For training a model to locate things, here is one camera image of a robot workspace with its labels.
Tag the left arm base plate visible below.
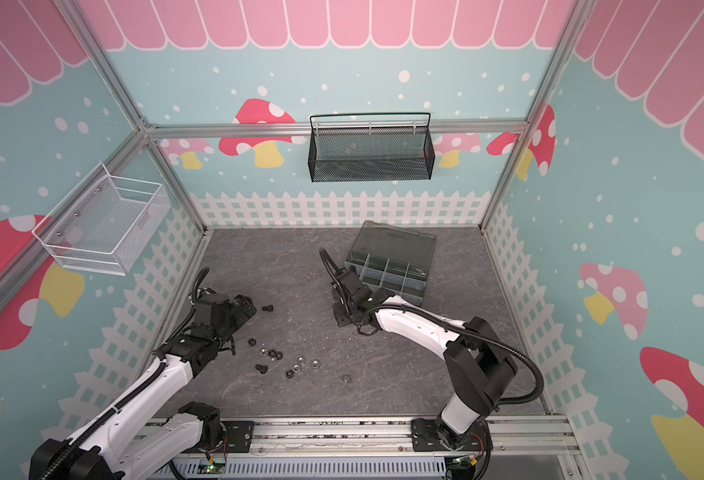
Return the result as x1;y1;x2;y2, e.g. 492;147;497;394
196;420;255;454

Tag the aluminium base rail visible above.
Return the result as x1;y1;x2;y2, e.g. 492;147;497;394
80;415;581;460

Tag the white slotted cable duct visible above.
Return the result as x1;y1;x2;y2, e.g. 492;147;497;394
174;456;446;479

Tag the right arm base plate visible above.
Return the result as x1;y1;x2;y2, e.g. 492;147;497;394
410;418;494;452

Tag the black mesh wall basket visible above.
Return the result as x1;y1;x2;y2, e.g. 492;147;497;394
308;112;436;182

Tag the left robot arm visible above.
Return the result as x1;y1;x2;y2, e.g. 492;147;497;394
29;292;257;479

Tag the grey compartment organizer box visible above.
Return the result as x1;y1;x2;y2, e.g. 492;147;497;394
345;220;437;306

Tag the silver nut pair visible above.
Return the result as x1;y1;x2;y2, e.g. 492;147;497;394
292;357;321;373

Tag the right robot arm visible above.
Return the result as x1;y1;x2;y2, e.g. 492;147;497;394
327;265;545;450

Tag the white mesh wall basket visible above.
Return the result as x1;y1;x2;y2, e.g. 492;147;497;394
32;164;171;276

